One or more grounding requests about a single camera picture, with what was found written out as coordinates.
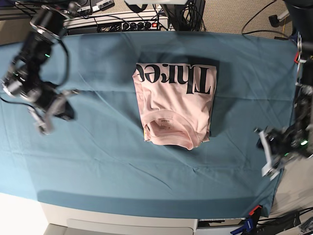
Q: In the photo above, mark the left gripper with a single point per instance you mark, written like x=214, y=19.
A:
x=275, y=143

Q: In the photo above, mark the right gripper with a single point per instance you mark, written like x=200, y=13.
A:
x=56, y=104

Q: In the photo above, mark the pink T-shirt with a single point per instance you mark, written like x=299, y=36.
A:
x=175, y=102

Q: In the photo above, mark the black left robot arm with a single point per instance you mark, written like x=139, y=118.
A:
x=297, y=139

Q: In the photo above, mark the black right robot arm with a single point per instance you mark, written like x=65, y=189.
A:
x=23, y=75

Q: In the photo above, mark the red black clamp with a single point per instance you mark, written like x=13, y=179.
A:
x=255, y=209

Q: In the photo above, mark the teal table cloth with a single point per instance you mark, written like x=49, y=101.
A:
x=100, y=161

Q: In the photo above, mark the red clamp upper right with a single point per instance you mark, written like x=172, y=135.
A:
x=297, y=58

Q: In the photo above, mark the blue spring clamp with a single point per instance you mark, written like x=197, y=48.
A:
x=249, y=224

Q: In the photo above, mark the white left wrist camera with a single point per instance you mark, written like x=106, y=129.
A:
x=269, y=171

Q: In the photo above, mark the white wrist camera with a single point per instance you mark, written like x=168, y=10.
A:
x=269, y=171
x=43, y=124

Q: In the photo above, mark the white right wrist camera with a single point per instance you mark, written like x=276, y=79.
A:
x=43, y=124

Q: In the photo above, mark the white power strip red switch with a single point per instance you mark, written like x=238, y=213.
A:
x=117, y=23

